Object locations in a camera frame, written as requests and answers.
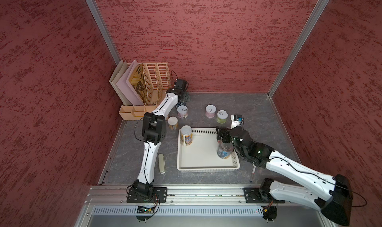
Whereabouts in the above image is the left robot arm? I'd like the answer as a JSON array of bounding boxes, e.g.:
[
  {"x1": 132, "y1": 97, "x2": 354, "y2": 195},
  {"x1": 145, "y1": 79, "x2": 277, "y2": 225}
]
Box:
[{"x1": 130, "y1": 87, "x2": 187, "y2": 202}]

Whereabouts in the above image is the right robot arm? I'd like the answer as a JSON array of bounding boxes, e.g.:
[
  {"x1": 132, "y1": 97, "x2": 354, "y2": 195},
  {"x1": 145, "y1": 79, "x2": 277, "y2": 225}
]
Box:
[{"x1": 216, "y1": 125, "x2": 353, "y2": 226}]

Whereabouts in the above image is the tall yellow blue can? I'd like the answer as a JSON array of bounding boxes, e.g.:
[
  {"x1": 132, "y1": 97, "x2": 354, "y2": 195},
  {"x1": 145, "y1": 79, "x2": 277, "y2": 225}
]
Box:
[{"x1": 181, "y1": 125, "x2": 193, "y2": 146}]

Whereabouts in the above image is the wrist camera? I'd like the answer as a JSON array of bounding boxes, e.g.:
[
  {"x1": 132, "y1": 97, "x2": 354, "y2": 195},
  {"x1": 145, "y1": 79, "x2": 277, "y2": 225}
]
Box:
[
  {"x1": 231, "y1": 114, "x2": 244, "y2": 129},
  {"x1": 174, "y1": 79, "x2": 189, "y2": 91}
]

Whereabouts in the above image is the yellow patterned book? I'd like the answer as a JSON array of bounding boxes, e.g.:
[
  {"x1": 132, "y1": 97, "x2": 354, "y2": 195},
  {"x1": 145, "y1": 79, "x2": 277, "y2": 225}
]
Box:
[{"x1": 128, "y1": 63, "x2": 148, "y2": 104}]

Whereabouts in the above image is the blue can pink lid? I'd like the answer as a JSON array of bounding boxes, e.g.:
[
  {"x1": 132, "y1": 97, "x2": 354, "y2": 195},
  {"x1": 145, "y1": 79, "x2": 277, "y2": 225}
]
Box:
[
  {"x1": 216, "y1": 141, "x2": 233, "y2": 159},
  {"x1": 176, "y1": 95, "x2": 191, "y2": 108}
]

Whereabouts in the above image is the yellow marker pen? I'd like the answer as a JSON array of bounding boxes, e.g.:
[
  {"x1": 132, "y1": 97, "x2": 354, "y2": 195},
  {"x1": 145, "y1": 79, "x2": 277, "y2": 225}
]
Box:
[{"x1": 249, "y1": 165, "x2": 256, "y2": 183}]

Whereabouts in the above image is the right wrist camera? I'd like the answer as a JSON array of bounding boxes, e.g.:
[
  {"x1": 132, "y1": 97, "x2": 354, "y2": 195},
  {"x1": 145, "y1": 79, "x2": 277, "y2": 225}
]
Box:
[{"x1": 231, "y1": 114, "x2": 244, "y2": 129}]

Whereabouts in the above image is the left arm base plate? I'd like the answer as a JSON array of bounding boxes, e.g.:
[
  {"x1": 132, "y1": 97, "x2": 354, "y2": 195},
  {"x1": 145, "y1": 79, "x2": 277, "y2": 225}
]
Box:
[{"x1": 126, "y1": 187, "x2": 168, "y2": 204}]

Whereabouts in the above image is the beige folder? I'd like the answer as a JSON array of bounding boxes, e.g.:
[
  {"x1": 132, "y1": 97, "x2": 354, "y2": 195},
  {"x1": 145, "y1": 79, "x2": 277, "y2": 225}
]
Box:
[{"x1": 109, "y1": 60, "x2": 131, "y2": 106}]

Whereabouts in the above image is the yellow can white lid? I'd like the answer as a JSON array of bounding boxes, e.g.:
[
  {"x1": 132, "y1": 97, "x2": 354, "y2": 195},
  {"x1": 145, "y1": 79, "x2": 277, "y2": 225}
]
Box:
[{"x1": 168, "y1": 116, "x2": 178, "y2": 130}]

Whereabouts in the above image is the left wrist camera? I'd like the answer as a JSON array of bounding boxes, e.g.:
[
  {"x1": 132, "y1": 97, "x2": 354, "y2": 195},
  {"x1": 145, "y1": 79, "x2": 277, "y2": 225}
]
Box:
[{"x1": 174, "y1": 79, "x2": 189, "y2": 91}]

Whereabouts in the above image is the olive pencil case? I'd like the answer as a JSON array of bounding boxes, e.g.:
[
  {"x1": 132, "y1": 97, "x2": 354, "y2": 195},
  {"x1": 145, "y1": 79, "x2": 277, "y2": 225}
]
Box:
[{"x1": 158, "y1": 153, "x2": 166, "y2": 174}]

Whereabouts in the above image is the white plastic basket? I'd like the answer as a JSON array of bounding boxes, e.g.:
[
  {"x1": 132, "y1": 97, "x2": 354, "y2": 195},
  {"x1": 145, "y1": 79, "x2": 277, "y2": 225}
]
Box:
[{"x1": 177, "y1": 128, "x2": 240, "y2": 173}]

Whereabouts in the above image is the small green can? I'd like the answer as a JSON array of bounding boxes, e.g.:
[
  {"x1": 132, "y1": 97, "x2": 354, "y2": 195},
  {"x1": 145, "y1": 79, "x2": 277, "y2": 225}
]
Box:
[{"x1": 216, "y1": 110, "x2": 228, "y2": 124}]

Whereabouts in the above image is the small pink white can left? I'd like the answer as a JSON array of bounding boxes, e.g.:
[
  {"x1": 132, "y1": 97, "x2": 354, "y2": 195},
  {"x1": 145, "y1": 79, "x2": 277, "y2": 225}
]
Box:
[{"x1": 177, "y1": 105, "x2": 188, "y2": 119}]

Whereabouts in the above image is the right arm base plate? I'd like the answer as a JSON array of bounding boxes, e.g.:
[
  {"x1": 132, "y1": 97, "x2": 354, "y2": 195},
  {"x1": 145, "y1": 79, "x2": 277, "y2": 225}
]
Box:
[{"x1": 243, "y1": 188, "x2": 285, "y2": 205}]

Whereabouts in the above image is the beige desk file organizer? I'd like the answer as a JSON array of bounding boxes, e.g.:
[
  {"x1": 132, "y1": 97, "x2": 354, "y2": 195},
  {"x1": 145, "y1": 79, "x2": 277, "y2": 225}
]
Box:
[{"x1": 109, "y1": 60, "x2": 173, "y2": 121}]

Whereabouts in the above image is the lilac folder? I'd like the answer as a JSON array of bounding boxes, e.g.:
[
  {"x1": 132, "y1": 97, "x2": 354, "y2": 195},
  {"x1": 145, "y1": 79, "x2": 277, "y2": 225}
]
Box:
[{"x1": 121, "y1": 60, "x2": 143, "y2": 106}]

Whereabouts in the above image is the aluminium front rail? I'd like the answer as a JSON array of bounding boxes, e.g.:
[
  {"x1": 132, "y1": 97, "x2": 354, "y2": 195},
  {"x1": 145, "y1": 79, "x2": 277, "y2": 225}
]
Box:
[{"x1": 85, "y1": 184, "x2": 319, "y2": 209}]

